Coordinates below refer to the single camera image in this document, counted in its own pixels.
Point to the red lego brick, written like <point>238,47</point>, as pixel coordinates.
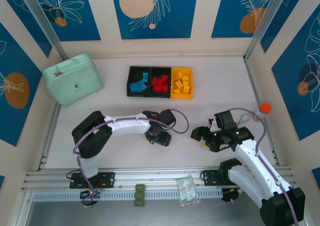
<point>160,81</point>
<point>165,88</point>
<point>166,82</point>
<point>154,80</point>
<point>164,77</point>
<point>157,88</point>

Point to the long blue lego brick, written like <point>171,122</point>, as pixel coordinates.
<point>144,87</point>

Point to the blue L-shaped lego piece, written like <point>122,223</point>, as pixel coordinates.
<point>137,85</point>

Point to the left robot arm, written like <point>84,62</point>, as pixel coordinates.
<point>125,126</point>

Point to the yellow plastic bin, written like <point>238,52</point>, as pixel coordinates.
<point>182,96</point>

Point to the small bottle orange cap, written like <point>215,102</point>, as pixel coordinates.
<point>263,109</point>

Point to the clear plastic bag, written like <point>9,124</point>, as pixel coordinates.
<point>187,189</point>

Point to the green square button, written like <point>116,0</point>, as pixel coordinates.
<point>140,187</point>
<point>139,194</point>

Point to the small electronics board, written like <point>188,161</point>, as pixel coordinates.
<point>90,193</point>
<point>233,194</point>

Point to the black plastic bin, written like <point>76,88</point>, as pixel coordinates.
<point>156,71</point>
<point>135,72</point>

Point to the mint green zip case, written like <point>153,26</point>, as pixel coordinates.
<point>72,78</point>

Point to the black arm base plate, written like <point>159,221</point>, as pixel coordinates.
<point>110,179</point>
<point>208,178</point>

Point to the aluminium mounting rail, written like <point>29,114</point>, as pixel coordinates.
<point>155,176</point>

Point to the green clip on rail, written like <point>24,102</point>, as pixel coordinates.
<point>139,202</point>

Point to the blue floral wall panel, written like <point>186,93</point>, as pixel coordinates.
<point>15,61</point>
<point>287,98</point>
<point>82,24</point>
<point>225,16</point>
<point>280,29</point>
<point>316,177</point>
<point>1,182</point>
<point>175,24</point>
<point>30,29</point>

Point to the aluminium frame post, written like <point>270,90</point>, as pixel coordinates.
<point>262,21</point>
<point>42,19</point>

